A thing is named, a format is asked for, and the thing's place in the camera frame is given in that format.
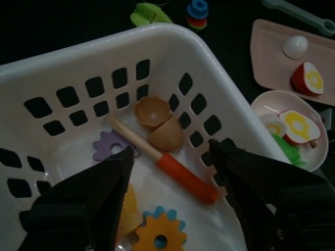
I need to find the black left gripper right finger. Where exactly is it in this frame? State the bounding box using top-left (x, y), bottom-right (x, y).
top-left (207, 138), bottom-right (335, 251)

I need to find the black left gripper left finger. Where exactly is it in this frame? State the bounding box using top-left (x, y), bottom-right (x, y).
top-left (18, 146), bottom-right (136, 251)

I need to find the yellow toy corn top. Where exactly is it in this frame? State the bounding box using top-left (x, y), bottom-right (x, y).
top-left (115, 182), bottom-right (144, 241)

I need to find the green toy leaf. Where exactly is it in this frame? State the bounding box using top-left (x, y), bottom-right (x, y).
top-left (271, 133), bottom-right (309, 170)

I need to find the purple toy gear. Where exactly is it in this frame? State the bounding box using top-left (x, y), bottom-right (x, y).
top-left (92, 128), bottom-right (140, 163)

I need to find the red apple half with stem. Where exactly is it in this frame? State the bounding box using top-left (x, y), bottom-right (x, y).
top-left (278, 109), bottom-right (323, 149)

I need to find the toy boiled egg half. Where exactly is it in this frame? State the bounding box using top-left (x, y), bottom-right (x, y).
top-left (259, 113), bottom-right (289, 137)

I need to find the blue toy gear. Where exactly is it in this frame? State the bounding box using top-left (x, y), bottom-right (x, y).
top-left (142, 205), bottom-right (187, 231)

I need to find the orange toy gear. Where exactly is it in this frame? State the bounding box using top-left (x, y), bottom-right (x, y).
top-left (131, 213), bottom-right (189, 251)

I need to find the pink plate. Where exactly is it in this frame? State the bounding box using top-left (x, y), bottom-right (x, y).
top-left (250, 89), bottom-right (330, 173)

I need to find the white plastic basket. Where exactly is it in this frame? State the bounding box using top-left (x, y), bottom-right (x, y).
top-left (0, 23), bottom-right (294, 251)

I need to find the pink tray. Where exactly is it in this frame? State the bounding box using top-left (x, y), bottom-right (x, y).
top-left (249, 18), bottom-right (335, 107)

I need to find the white toy egg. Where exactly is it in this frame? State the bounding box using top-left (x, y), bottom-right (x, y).
top-left (282, 34), bottom-right (310, 60)

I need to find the stack of coloured toy gears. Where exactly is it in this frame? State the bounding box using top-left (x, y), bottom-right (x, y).
top-left (185, 0), bottom-right (210, 32)

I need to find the green toy vegetable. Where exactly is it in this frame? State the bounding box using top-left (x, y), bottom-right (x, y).
top-left (130, 2), bottom-right (174, 27)

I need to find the wooden knife with orange handle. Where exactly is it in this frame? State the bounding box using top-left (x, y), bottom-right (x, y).
top-left (103, 113), bottom-right (221, 206)

